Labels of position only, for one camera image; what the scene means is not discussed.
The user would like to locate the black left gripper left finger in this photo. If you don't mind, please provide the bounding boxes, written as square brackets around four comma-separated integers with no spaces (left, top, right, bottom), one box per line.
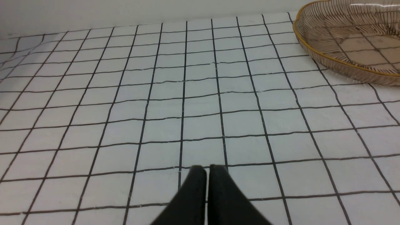
[151,165,207,225]

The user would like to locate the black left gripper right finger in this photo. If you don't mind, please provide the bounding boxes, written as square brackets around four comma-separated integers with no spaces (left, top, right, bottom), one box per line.
[207,165,271,225]

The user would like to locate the white grid-pattern tablecloth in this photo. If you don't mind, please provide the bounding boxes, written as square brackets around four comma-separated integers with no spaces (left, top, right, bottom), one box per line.
[0,12,399,225]

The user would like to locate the amber glass scalloped plate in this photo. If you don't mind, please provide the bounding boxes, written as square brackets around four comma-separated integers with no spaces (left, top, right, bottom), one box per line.
[293,0,400,87]

